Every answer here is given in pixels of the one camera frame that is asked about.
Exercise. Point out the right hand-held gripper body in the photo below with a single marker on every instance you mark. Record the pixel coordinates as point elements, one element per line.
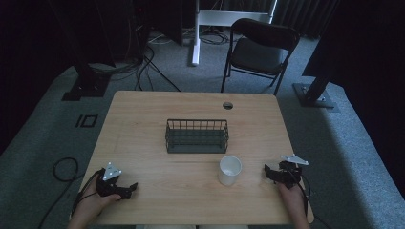
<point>288,174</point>

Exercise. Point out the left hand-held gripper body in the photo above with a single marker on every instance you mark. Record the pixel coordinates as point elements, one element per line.
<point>106,186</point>

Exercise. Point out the person's left hand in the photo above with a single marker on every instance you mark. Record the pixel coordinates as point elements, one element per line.
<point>95,203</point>

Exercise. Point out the person's right hand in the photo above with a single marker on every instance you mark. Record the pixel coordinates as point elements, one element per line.
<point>291,197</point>

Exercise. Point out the white cup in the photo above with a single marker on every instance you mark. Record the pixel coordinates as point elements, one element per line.
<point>230,170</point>

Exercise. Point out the black metal stand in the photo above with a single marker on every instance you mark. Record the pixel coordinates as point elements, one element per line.
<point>87,79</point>
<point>316,92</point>

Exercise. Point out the black folding chair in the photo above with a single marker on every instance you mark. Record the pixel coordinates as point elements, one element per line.
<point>258,54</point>

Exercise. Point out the dark curtain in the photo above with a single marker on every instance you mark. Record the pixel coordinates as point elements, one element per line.
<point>302,16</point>

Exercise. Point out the dark equipment cabinet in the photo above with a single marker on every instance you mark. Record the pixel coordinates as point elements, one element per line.
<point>156,22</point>

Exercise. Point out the white metal desk frame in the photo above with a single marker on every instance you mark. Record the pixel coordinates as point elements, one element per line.
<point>203,19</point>

